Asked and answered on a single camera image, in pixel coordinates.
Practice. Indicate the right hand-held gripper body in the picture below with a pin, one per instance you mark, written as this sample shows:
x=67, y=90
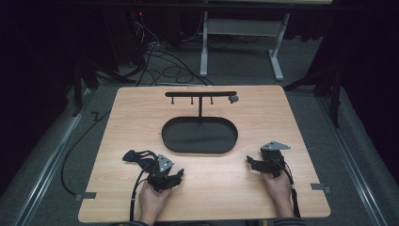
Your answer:
x=273, y=157

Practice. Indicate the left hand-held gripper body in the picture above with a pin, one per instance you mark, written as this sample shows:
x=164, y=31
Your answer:
x=163, y=164

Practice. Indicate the person's left hand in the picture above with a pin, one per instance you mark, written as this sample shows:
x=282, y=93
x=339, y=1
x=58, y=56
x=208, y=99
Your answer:
x=152, y=201

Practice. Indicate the person's right hand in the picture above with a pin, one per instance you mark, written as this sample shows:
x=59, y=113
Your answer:
x=279, y=188

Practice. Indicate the black hook rack with tray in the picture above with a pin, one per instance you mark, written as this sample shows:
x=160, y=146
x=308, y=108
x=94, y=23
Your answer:
x=200, y=136

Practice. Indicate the grey tape piece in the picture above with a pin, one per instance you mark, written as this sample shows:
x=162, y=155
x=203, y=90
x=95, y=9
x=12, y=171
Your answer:
x=320, y=187
x=85, y=196

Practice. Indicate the small grey hanging object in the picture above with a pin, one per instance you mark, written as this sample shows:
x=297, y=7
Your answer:
x=233, y=99

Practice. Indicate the dark metal stand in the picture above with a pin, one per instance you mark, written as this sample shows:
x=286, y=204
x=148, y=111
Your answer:
x=336, y=94
x=78, y=88

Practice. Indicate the metal floor rail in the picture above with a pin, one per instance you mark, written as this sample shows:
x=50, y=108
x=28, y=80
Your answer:
x=354, y=160
x=47, y=169

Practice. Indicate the white metal table frame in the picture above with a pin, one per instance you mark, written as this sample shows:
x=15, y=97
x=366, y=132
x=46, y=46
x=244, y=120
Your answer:
x=241, y=27

